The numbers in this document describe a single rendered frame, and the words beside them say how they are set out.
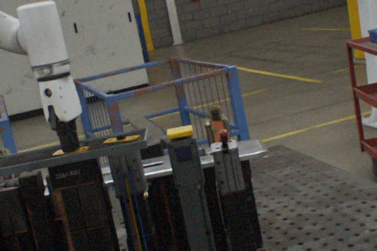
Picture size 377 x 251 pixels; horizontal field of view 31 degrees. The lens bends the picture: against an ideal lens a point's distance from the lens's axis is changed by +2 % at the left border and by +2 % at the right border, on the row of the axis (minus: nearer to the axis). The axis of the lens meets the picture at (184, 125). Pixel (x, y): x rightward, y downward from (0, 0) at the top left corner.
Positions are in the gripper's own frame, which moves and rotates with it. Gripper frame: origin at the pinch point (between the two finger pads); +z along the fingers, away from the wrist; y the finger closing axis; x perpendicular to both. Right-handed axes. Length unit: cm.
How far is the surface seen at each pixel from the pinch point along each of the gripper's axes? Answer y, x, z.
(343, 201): 74, -54, 49
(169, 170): 29.6, -12.3, 18.4
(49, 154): 0.4, 5.9, 2.5
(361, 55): 758, -55, 109
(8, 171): -8.9, 11.5, 2.8
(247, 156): 35, -33, 19
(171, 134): 4.4, -23.0, 2.6
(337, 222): 57, -52, 49
